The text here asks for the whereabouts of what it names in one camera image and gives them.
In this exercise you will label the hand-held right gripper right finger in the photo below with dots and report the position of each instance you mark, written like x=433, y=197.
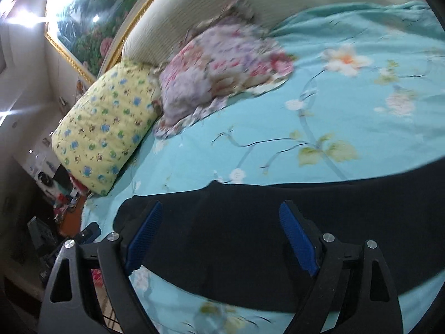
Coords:
x=297, y=238

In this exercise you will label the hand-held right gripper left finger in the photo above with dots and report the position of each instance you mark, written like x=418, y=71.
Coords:
x=144, y=235

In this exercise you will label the black pants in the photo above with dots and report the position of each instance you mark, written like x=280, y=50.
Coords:
x=243, y=236

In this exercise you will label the left hand-held gripper finger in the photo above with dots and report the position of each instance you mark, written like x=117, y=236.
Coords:
x=88, y=233

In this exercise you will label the cluttered dark side table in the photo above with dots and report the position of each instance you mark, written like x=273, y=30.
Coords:
x=52, y=208

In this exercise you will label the yellow printed pillow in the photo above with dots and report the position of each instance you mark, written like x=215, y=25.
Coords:
x=100, y=128

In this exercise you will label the light blue floral bed sheet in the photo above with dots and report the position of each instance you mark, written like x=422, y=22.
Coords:
x=313, y=121

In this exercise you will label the pink floral pillow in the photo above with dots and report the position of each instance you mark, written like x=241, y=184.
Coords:
x=215, y=73

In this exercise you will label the gold framed landscape painting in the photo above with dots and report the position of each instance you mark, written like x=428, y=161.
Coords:
x=100, y=14

